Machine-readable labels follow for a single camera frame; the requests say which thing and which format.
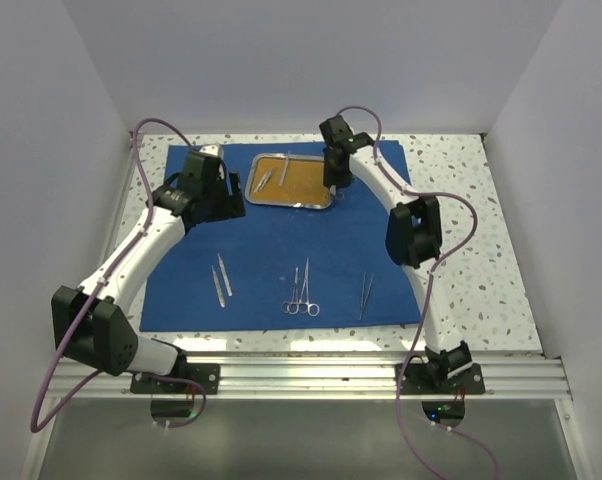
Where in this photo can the steel tweezers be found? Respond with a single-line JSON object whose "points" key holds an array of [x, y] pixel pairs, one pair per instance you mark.
{"points": [[285, 169], [263, 181], [367, 283]]}

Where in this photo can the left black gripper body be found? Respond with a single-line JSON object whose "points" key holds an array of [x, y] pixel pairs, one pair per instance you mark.
{"points": [[217, 197]]}

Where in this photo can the aluminium rail frame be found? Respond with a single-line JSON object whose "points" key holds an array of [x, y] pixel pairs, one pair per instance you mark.
{"points": [[481, 283]]}

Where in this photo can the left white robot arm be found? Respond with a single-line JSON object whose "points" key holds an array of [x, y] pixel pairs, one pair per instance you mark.
{"points": [[90, 321]]}

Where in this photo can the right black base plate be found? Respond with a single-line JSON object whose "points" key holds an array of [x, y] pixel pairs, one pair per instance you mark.
{"points": [[417, 381]]}

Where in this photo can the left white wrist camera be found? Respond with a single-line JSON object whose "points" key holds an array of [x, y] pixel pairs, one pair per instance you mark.
{"points": [[214, 150]]}

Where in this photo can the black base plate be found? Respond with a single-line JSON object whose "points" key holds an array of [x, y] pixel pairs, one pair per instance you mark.
{"points": [[417, 381], [206, 375]]}

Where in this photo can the steel forceps with ring handles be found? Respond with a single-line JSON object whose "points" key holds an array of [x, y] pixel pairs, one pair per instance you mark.
{"points": [[306, 306]]}

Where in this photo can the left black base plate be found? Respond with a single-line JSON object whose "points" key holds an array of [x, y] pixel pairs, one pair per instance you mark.
{"points": [[206, 375]]}

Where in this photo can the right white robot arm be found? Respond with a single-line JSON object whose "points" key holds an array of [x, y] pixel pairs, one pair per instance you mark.
{"points": [[413, 241]]}

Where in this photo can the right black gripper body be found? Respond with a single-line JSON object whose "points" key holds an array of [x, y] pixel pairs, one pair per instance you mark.
{"points": [[335, 175]]}

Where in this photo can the steel tray with orange mat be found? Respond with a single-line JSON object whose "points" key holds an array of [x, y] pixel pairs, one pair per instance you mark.
{"points": [[303, 186]]}

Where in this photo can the steel scissors with ring handles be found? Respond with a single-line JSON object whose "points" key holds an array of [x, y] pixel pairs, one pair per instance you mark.
{"points": [[336, 194]]}

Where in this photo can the steel scalpel handle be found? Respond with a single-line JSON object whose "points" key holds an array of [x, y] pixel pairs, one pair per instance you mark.
{"points": [[225, 276], [218, 288]]}

